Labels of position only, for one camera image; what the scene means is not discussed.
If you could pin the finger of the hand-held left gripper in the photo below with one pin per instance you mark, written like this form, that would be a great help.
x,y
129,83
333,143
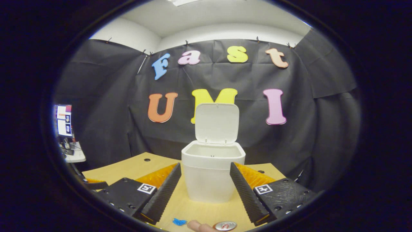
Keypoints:
x,y
96,186

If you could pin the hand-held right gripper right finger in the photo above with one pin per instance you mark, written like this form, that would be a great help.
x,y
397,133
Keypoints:
x,y
244,191

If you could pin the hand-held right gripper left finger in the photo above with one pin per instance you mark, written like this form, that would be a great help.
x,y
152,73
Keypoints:
x,y
167,190

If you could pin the blue paper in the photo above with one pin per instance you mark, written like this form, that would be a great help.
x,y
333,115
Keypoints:
x,y
179,221

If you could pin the white desktop garbage bin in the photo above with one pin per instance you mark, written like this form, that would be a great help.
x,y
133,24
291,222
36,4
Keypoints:
x,y
209,180

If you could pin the red pop can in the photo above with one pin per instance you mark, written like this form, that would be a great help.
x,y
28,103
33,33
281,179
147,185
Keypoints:
x,y
225,226

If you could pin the white side table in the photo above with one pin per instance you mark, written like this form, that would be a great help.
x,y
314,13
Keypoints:
x,y
77,156

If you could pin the black keyboard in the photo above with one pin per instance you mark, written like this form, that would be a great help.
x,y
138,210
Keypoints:
x,y
67,151

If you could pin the computer monitor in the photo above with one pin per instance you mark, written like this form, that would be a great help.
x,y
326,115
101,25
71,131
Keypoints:
x,y
63,120

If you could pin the black backdrop cloth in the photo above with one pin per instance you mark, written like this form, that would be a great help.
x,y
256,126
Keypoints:
x,y
305,145

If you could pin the ceiling light panel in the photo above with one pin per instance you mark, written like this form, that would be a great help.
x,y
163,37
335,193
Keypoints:
x,y
183,2

